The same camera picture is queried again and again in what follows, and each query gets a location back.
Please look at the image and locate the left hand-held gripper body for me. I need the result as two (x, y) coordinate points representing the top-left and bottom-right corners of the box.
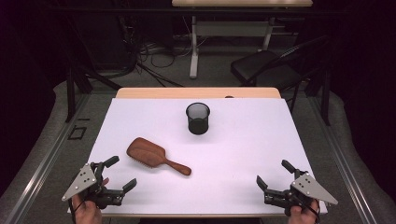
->
(61, 161), (125, 210)

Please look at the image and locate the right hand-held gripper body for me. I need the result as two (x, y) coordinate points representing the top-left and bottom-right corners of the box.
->
(263, 169), (339, 217)

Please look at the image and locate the wooden paddle hairbrush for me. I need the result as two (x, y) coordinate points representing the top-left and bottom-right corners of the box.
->
(126, 136), (192, 176)

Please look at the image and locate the black mesh cup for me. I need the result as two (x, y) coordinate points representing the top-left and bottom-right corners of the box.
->
(185, 102), (211, 135)

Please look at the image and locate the person's right hand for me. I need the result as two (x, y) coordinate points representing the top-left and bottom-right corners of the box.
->
(288, 200), (320, 224)

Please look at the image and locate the person's left hand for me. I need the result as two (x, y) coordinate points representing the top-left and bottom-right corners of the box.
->
(72, 176), (110, 224)

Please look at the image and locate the white table mat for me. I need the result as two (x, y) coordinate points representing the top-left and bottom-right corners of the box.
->
(67, 97), (329, 216)

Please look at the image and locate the black metal stand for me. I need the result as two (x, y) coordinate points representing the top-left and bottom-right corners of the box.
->
(64, 55), (123, 124)

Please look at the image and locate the wooden table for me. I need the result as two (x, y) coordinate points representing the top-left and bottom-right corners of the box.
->
(73, 87), (326, 218)

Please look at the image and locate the black folding chair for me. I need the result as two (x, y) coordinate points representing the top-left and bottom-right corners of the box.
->
(230, 35), (332, 126)

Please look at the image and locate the white desk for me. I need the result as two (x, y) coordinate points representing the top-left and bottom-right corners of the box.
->
(171, 0), (314, 79)

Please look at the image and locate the black horizontal bar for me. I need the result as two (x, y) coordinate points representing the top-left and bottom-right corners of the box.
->
(46, 6), (344, 17)

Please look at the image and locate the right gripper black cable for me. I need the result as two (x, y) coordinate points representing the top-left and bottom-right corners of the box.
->
(306, 200), (322, 224)

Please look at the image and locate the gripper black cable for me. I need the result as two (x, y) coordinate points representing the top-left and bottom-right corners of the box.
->
(306, 200), (322, 224)
(68, 199), (87, 224)

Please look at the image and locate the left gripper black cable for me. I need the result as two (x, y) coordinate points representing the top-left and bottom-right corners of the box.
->
(68, 199), (87, 224)

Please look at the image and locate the metal floor rail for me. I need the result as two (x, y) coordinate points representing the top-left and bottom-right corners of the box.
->
(0, 92), (92, 224)
(306, 92), (378, 224)

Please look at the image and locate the bundle of floor cables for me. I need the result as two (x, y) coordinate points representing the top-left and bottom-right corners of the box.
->
(118, 15), (195, 88)

